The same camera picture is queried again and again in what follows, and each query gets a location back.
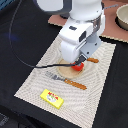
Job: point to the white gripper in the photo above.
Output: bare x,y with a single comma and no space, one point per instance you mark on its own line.
78,40

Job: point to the red tomato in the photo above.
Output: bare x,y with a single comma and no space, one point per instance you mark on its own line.
78,67

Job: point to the yellow butter box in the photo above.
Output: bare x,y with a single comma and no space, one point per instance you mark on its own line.
52,98

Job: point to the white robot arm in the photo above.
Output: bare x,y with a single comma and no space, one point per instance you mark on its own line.
79,10

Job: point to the pink toy stove board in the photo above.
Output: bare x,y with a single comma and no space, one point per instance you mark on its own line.
112,30

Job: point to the round wooden plate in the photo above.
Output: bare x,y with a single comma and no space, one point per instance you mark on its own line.
67,72

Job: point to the beige bowl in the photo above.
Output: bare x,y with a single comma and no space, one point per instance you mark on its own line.
122,15

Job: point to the woven beige placemat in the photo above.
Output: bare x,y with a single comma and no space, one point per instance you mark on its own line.
79,105

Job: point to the wooden handled knife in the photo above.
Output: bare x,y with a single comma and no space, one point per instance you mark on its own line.
93,60

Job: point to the wooden handled fork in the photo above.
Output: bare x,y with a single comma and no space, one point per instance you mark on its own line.
75,84

